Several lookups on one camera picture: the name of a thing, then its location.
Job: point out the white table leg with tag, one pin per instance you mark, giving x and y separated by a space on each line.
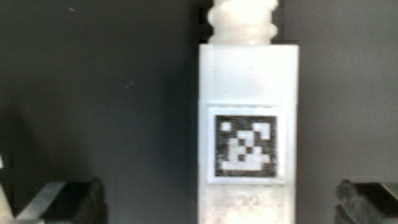
247 118

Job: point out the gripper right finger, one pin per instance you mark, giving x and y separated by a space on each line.
366 203

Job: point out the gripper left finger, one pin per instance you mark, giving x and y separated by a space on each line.
65 204

